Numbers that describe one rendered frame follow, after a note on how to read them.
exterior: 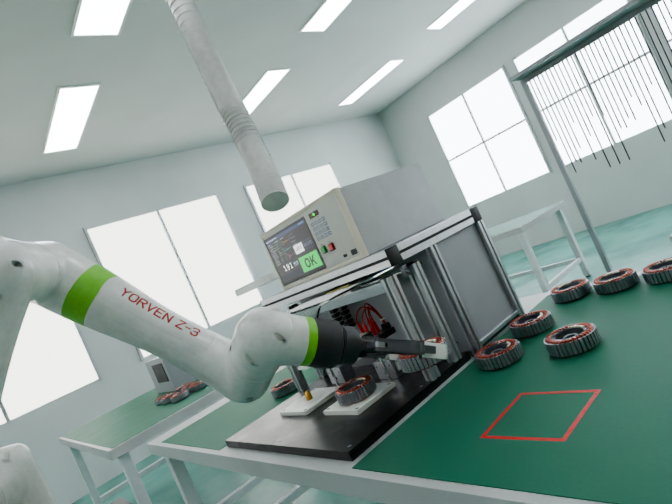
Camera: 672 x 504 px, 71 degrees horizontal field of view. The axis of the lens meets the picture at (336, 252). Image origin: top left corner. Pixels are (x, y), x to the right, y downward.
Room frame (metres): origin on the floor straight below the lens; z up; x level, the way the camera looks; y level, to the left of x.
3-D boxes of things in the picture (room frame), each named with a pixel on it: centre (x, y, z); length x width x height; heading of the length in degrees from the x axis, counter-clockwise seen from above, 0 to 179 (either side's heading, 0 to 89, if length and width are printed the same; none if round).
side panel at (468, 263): (1.38, -0.33, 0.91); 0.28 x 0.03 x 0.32; 130
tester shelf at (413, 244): (1.57, -0.06, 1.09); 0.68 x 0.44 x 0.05; 40
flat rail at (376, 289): (1.43, 0.10, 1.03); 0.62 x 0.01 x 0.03; 40
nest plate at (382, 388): (1.28, 0.10, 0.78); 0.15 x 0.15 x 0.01; 40
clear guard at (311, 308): (1.26, 0.08, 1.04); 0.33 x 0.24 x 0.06; 130
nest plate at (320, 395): (1.46, 0.26, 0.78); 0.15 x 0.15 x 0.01; 40
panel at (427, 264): (1.53, -0.01, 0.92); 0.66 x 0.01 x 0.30; 40
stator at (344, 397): (1.28, 0.10, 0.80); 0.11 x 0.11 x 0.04
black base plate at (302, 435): (1.38, 0.17, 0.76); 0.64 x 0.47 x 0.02; 40
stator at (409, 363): (1.01, -0.08, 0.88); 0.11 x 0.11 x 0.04
